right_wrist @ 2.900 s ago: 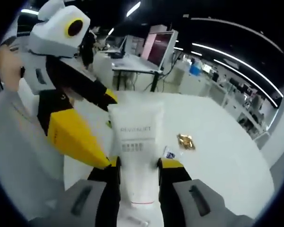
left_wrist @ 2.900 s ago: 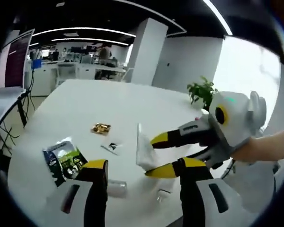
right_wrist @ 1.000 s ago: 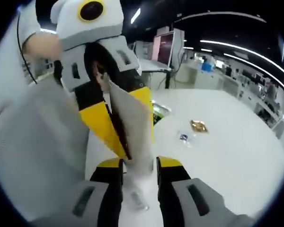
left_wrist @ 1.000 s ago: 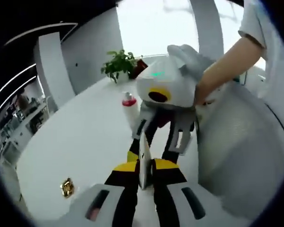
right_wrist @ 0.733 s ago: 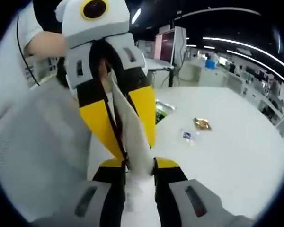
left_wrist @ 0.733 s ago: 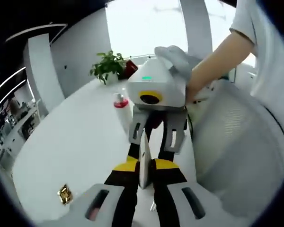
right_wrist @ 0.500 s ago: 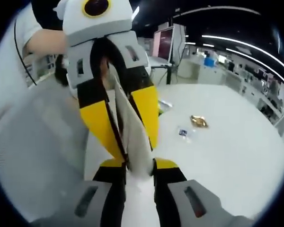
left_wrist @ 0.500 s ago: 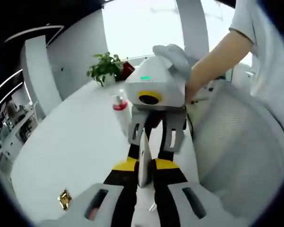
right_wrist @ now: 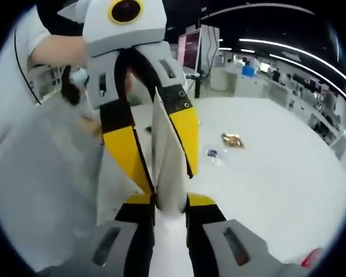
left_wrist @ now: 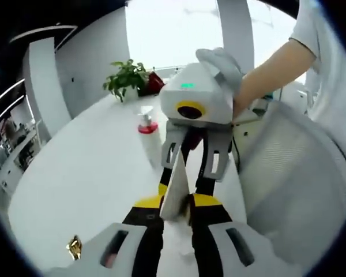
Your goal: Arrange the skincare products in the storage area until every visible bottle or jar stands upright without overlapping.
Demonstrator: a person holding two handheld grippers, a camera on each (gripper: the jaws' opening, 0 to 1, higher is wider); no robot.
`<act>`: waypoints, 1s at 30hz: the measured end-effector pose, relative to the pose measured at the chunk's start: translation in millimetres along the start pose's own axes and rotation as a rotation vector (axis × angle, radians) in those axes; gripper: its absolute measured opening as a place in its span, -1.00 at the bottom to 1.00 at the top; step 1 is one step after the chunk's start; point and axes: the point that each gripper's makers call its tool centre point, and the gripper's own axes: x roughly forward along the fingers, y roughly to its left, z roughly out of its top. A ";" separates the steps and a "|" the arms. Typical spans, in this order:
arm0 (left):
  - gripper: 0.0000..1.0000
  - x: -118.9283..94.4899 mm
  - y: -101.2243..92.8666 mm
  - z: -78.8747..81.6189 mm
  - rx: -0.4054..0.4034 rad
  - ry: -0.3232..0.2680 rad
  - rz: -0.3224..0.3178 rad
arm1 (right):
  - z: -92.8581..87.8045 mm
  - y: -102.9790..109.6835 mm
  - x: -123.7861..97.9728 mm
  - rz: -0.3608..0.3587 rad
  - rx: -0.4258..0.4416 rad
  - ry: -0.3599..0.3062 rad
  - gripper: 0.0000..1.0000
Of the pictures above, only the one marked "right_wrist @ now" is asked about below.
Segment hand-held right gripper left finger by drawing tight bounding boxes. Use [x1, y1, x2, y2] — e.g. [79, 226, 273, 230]
[91, 193, 157, 277]

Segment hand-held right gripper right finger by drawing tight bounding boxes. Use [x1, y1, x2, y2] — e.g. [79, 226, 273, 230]
[185, 193, 280, 277]

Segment small clear plastic sachet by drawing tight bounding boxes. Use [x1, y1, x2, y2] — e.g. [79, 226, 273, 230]
[206, 147, 228, 166]

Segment white skincare tube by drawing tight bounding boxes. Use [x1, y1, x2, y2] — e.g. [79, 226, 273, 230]
[149, 85, 193, 277]

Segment white skincare bottle red collar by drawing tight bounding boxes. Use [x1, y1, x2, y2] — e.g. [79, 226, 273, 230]
[301, 247, 326, 269]

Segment black monitor stand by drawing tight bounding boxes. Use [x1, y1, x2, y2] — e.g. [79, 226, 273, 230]
[186, 69, 211, 99]

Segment gold foil packet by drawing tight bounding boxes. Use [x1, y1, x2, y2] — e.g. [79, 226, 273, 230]
[221, 132, 246, 149]

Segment large monitor screen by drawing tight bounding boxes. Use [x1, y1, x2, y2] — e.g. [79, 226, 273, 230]
[177, 27, 204, 72]

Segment person in white shirt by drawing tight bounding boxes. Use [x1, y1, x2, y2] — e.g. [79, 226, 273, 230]
[0, 7, 104, 275]

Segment office desks with monitors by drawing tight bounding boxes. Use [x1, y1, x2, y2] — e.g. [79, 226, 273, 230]
[207, 51, 346, 162]

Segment ceiling light strip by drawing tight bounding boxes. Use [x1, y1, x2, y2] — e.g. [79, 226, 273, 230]
[238, 38, 346, 89]
[269, 54, 346, 104]

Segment black cable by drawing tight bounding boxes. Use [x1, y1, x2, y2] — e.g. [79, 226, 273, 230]
[13, 28, 43, 106]

